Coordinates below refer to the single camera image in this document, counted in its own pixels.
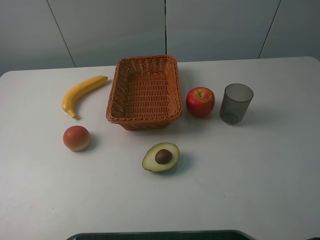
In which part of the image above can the yellow banana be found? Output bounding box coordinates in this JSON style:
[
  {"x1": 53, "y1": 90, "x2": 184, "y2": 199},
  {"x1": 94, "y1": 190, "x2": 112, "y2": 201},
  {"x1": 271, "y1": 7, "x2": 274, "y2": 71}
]
[{"x1": 62, "y1": 75, "x2": 108, "y2": 119}]

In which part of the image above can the grey translucent plastic cup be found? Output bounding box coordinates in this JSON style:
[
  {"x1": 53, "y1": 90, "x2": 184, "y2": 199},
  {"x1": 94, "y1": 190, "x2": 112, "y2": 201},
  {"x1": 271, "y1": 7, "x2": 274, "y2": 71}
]
[{"x1": 219, "y1": 83, "x2": 254, "y2": 125}]

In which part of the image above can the halved avocado with pit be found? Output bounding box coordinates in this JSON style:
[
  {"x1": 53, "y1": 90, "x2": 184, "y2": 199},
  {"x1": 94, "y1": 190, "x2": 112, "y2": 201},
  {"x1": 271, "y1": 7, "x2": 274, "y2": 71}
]
[{"x1": 142, "y1": 142, "x2": 180, "y2": 172}]

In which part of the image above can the red apple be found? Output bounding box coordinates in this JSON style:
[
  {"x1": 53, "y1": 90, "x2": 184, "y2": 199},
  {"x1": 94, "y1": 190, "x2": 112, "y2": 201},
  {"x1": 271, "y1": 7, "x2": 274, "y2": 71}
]
[{"x1": 186, "y1": 87, "x2": 215, "y2": 118}]

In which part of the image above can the orange peach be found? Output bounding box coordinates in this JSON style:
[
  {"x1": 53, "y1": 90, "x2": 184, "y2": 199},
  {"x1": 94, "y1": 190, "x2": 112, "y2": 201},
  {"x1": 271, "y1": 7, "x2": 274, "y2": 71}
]
[{"x1": 63, "y1": 125, "x2": 91, "y2": 152}]

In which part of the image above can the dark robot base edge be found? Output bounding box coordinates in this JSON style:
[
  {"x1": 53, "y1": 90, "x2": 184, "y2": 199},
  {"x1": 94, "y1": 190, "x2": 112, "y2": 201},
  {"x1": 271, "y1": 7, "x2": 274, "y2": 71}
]
[{"x1": 68, "y1": 230, "x2": 254, "y2": 240}]

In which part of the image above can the brown wicker basket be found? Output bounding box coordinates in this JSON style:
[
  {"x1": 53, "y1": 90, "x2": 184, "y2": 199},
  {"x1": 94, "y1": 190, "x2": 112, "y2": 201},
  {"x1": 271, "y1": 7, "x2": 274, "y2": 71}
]
[{"x1": 106, "y1": 55, "x2": 183, "y2": 131}]

